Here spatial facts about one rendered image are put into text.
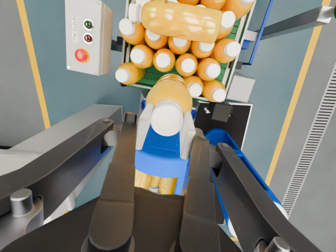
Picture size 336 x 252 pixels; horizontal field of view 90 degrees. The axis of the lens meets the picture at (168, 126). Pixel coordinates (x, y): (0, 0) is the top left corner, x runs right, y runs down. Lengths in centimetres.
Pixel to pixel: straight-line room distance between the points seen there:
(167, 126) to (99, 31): 44
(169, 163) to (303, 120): 182
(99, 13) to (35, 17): 150
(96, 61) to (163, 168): 38
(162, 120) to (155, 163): 31
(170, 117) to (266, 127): 183
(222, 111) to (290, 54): 132
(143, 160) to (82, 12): 45
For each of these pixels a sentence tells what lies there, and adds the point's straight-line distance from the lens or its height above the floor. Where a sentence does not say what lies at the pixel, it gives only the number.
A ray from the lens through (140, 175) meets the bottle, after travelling 62.
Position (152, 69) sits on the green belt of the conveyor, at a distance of 75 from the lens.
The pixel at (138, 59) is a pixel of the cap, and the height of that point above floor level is 112.
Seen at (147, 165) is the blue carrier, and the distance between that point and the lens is 50.
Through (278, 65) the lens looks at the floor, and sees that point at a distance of 189.
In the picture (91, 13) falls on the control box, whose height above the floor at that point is 110.
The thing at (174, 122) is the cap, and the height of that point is 146.
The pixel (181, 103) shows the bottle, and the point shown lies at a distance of 22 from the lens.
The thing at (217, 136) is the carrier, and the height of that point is 16.
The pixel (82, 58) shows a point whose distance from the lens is 59.
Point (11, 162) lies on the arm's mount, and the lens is 102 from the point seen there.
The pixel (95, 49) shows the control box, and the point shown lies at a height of 110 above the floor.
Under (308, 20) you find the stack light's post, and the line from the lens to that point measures 70.
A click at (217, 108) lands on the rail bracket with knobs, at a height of 100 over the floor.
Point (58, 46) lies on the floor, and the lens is 195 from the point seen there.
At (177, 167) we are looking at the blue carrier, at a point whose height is 122.
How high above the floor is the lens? 164
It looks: 69 degrees down
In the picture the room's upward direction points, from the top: 175 degrees counter-clockwise
